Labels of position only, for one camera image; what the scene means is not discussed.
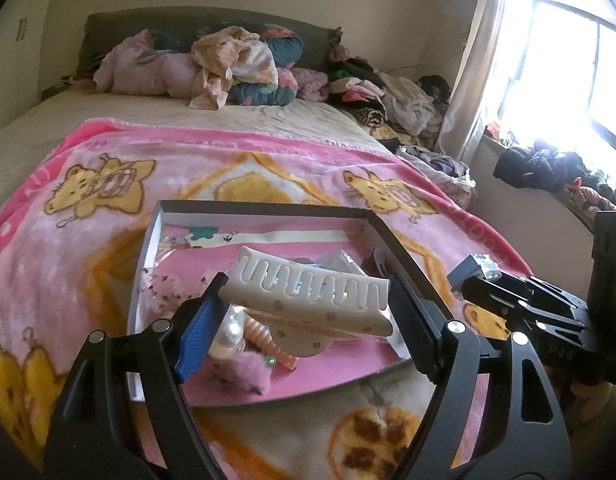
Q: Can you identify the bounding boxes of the pink fuzzy pillow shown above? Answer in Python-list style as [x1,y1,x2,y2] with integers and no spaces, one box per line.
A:
[282,66,333,104]

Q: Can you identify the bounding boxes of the dark floral pillow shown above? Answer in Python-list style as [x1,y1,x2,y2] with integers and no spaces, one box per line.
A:
[227,34,309,107]

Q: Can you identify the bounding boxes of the window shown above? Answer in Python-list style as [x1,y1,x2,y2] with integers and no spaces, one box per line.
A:
[482,0,616,173]

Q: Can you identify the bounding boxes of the white pearl bow hair clip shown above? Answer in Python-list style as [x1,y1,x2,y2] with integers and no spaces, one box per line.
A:
[207,304,249,361]

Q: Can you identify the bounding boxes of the pink fluffy hair clip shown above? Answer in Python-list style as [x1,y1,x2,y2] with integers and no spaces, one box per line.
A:
[204,351,275,395]

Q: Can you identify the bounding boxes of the peach patterned cloth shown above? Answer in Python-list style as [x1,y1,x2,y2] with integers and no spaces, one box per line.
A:
[189,25,279,111]

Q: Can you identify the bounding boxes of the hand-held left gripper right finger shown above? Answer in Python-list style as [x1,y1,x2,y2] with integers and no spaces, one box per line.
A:
[388,274,574,480]

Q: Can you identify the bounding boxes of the blue printed card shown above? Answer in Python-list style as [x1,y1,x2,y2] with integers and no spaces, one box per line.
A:
[293,277,339,293]

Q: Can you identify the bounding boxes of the pink printed blanket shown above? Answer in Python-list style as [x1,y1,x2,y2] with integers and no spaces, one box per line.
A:
[0,117,543,480]

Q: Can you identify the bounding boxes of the white hair claw clip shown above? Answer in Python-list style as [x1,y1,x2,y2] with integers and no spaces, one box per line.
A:
[220,246,395,359]

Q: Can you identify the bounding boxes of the pile of mixed clothes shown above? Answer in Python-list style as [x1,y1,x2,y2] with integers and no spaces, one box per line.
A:
[327,44,453,142]

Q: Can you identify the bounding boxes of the dark clothes on windowsill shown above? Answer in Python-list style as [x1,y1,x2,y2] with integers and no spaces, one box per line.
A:
[492,136,616,213]

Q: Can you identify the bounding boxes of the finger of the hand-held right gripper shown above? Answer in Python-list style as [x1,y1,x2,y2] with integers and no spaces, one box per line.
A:
[447,254,538,333]

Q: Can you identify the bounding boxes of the grey upholstered headboard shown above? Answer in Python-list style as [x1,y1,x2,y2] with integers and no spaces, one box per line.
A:
[79,11,345,75]

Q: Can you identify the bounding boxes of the light curtain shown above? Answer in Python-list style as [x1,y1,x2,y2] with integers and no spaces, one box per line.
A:
[438,0,521,163]

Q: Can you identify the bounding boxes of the beige bed sheet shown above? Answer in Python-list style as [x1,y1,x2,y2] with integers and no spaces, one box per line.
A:
[0,87,389,171]

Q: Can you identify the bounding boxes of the plastic bag of clothes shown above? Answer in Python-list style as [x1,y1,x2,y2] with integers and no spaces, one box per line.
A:
[397,144,477,207]

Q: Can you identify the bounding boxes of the peach spiral hair tie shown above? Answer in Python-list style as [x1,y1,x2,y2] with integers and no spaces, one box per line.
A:
[244,319,299,372]

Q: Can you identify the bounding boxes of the pink shallow box tray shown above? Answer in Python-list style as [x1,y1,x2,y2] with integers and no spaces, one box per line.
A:
[126,199,464,407]

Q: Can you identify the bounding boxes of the pink floral scrunchie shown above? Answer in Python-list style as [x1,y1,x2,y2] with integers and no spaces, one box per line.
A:
[142,266,189,322]

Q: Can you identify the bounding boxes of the pink folded quilt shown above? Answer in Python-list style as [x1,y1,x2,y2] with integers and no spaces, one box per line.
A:
[93,29,201,98]

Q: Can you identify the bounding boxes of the clear plastic bag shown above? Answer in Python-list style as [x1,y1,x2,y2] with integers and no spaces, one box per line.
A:
[288,249,376,283]

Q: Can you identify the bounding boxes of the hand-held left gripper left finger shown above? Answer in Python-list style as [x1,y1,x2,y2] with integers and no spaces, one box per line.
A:
[43,272,229,480]

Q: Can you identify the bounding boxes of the small bag of dark jewelry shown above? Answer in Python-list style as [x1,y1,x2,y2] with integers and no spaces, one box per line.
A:
[362,247,395,281]

